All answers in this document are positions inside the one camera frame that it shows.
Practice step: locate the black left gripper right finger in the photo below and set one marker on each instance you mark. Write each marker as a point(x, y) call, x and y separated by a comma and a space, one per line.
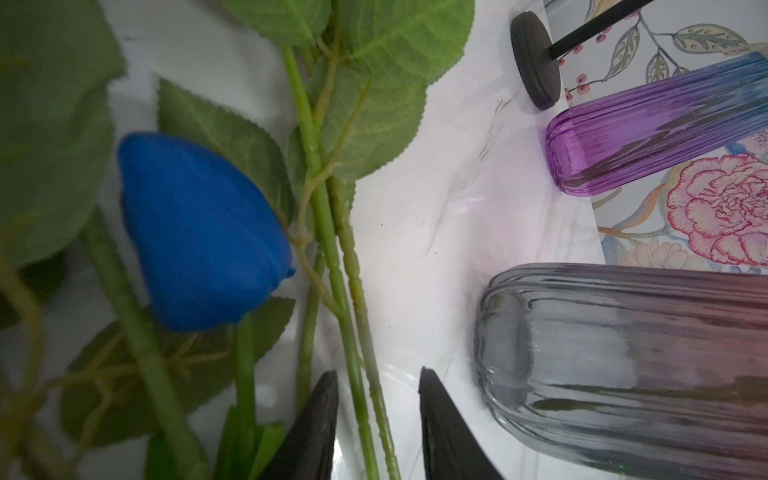
point(450, 450)

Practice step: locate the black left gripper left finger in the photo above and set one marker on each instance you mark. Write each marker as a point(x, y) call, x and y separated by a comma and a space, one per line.
point(308, 448)

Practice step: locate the purple glass vase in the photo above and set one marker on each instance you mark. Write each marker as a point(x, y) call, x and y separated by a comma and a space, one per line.
point(606, 143)

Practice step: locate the artificial flower bunch on table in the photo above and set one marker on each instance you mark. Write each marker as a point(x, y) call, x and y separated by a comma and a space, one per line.
point(168, 282)

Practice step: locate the black microphone stand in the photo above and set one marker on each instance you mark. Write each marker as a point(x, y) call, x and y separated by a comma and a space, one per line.
point(536, 56)

